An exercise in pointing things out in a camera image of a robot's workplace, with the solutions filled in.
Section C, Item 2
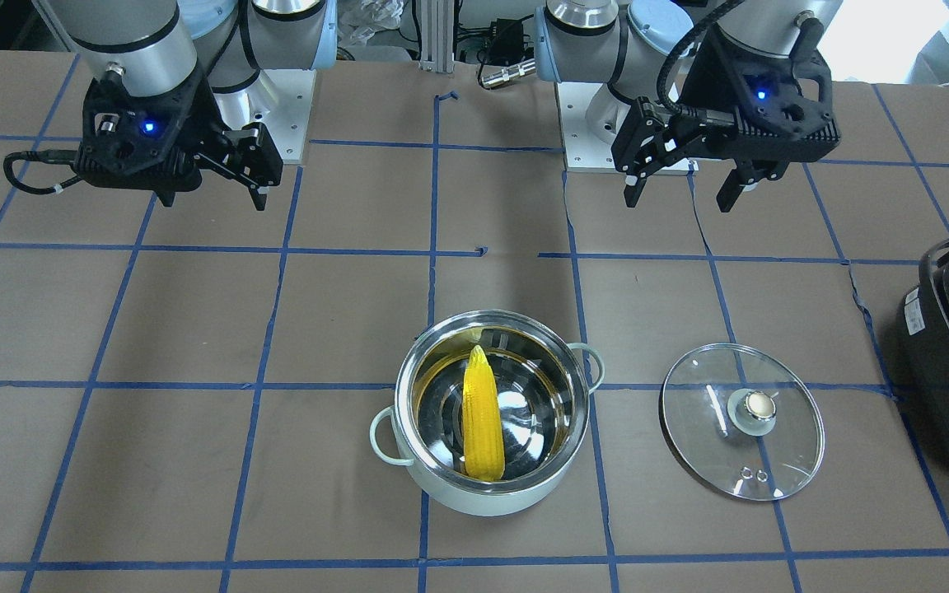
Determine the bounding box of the glass pot lid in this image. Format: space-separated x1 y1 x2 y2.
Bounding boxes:
659 343 825 502

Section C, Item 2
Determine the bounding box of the yellow toy corn cob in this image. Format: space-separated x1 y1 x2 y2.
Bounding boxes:
460 345 505 482

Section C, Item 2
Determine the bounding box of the white steel cooking pot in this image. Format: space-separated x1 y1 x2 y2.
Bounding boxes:
368 309 605 516

